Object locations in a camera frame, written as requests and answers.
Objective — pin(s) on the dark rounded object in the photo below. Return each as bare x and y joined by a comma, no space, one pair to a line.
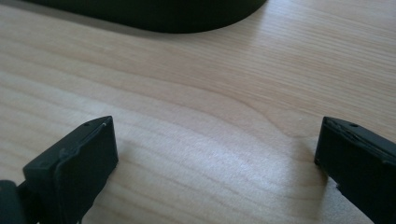
155,14

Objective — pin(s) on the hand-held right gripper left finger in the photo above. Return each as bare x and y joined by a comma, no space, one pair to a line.
74,168

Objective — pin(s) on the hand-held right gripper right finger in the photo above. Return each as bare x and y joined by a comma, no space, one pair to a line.
361,165

